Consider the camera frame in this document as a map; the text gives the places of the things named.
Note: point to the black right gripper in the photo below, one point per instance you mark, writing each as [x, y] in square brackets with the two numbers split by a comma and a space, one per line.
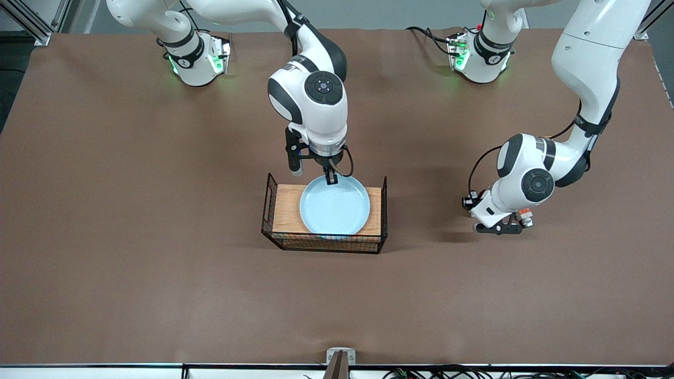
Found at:
[327, 162]

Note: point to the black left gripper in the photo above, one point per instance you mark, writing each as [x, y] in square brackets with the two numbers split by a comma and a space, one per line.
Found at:
[467, 201]

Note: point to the light blue round plate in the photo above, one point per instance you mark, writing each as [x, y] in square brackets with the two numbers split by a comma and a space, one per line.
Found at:
[334, 210]

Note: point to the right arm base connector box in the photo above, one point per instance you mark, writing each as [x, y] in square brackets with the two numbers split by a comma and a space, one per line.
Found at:
[218, 55]

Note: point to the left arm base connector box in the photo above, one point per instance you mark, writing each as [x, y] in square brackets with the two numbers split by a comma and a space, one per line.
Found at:
[457, 52]

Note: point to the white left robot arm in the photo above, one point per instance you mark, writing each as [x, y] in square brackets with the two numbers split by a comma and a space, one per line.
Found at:
[584, 52]

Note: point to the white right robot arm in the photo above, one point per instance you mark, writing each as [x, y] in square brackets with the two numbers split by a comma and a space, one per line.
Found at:
[316, 105]

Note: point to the wooden board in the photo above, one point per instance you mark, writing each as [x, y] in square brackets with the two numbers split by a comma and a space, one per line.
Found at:
[284, 210]

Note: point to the brown table cover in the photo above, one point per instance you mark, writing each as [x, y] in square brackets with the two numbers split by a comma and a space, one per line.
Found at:
[158, 289]

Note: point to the orange white switch module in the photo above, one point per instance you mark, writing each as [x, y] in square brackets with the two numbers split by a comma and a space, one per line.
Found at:
[525, 217]

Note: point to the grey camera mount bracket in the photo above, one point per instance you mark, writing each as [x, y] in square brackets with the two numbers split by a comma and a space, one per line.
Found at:
[340, 363]

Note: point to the aluminium frame profile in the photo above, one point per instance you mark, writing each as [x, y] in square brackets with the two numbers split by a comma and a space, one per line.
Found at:
[650, 23]
[31, 23]

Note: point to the white table edge rail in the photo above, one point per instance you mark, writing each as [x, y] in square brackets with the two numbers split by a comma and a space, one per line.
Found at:
[105, 371]

